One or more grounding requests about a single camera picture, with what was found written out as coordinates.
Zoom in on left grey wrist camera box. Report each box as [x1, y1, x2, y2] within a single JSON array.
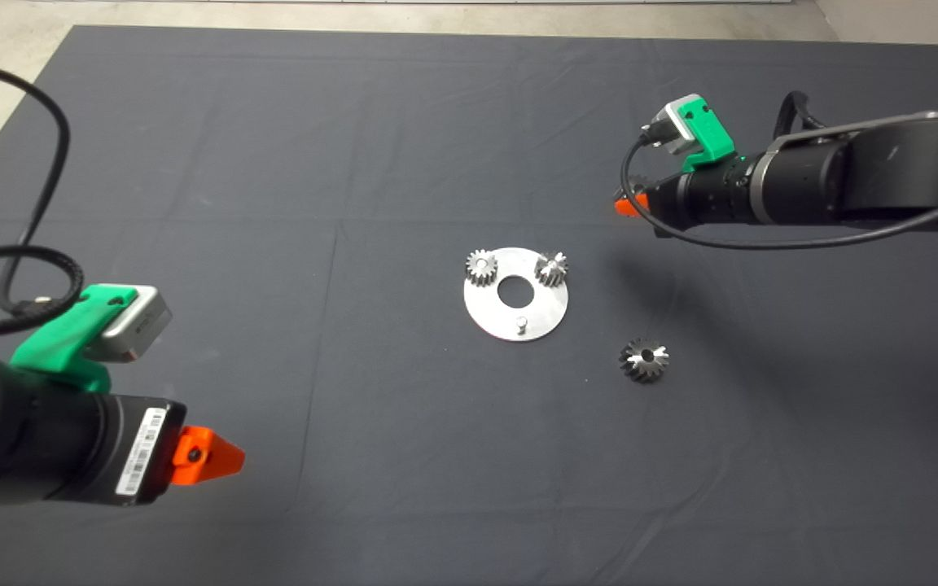
[[99, 283, 173, 363]]

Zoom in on dark grey table cloth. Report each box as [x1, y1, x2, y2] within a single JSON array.
[[0, 24, 938, 586]]

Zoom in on right grey wrist camera box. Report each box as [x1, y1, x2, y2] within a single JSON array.
[[641, 101, 696, 155]]

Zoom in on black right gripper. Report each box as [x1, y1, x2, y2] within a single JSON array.
[[613, 155, 756, 239]]

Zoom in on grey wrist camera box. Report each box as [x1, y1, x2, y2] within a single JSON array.
[[99, 283, 173, 363], [641, 101, 696, 155]]

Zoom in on right green camera mount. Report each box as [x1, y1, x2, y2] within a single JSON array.
[[675, 94, 737, 173]]

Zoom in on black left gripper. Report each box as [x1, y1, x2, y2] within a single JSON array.
[[94, 395, 246, 505]]

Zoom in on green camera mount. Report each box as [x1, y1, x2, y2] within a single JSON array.
[[11, 282, 138, 393], [675, 94, 737, 173]]

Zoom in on thin black camera cable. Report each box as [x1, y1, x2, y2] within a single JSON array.
[[0, 57, 71, 314]]

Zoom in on thick black corrugated cable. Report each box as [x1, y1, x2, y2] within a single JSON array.
[[0, 244, 85, 336]]

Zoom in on large steel gear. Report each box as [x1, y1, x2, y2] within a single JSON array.
[[619, 337, 670, 383]]

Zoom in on left green camera mount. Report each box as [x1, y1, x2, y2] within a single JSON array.
[[11, 282, 138, 393]]

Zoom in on round metal plate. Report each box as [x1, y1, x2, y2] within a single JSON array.
[[463, 247, 570, 342]]

